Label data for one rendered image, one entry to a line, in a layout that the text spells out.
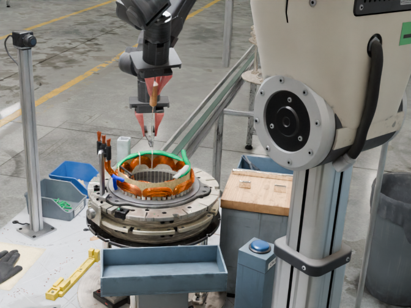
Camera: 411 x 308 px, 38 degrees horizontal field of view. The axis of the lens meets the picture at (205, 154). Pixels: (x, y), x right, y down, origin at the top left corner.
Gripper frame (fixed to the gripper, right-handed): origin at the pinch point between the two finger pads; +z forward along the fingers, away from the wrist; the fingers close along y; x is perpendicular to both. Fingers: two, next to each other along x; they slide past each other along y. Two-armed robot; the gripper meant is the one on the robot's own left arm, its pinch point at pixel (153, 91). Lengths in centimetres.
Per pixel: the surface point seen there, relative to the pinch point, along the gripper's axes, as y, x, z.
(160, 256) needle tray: 6.9, 31.6, 19.1
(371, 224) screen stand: -100, -15, 95
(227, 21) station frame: -116, -209, 118
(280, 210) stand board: -26.5, 22.8, 23.7
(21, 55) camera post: 25.4, -39.3, 12.9
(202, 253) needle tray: -1.8, 33.6, 18.7
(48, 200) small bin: 24, -29, 62
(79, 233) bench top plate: 16, -16, 64
